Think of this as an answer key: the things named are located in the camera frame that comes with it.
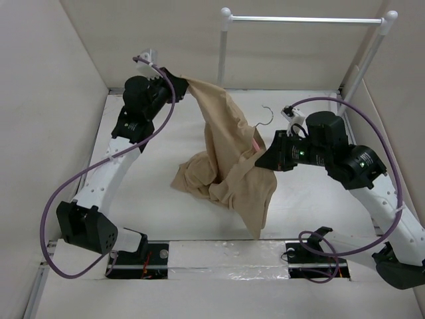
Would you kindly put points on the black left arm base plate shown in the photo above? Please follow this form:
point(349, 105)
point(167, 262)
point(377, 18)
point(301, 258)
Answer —
point(151, 265)

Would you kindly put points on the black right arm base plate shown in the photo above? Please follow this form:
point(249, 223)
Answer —
point(304, 264)

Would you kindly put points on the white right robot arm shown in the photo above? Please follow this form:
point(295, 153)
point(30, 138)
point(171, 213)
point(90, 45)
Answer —
point(399, 257)

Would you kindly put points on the pink clothes hanger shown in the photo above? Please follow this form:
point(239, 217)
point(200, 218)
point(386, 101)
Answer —
point(260, 133)

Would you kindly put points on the white metal clothes rack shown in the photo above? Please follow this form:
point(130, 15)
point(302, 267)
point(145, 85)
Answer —
point(383, 25)

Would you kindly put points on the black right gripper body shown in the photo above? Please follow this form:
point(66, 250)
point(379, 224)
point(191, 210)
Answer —
point(293, 151)

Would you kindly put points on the beige t shirt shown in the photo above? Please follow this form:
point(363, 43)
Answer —
point(225, 173)

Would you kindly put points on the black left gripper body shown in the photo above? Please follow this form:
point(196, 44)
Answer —
point(161, 94)

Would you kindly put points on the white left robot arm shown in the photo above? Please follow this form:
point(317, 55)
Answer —
point(84, 221)

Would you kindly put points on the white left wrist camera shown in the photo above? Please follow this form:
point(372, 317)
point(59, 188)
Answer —
point(144, 62)

